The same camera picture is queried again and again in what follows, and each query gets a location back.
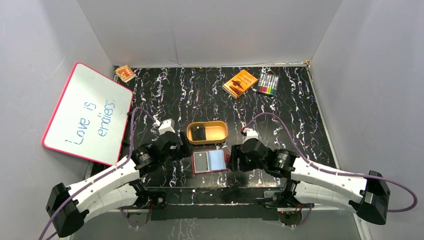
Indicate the stack of black credit cards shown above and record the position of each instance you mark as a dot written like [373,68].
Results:
[198,133]

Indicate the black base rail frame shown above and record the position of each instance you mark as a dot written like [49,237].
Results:
[212,202]

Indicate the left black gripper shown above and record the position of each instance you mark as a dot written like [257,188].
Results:
[182,145]

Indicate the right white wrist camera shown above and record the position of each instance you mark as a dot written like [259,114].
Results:
[249,133]

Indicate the orange oval tray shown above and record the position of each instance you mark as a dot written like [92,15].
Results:
[216,132]

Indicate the orange book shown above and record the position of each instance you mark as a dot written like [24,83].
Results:
[239,84]

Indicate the pack of coloured markers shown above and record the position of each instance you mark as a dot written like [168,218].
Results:
[268,84]

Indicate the pink framed whiteboard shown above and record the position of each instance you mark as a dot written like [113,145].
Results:
[90,118]

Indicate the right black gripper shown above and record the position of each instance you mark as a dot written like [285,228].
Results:
[236,153]

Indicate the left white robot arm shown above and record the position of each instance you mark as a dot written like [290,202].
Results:
[70,207]

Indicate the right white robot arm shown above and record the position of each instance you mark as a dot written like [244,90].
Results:
[309,183]

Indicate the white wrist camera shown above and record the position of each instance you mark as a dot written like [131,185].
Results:
[165,126]
[249,133]

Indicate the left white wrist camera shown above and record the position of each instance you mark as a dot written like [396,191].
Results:
[165,126]

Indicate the small orange card box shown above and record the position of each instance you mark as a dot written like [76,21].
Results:
[125,73]

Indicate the red card holder wallet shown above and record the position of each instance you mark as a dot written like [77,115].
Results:
[217,160]

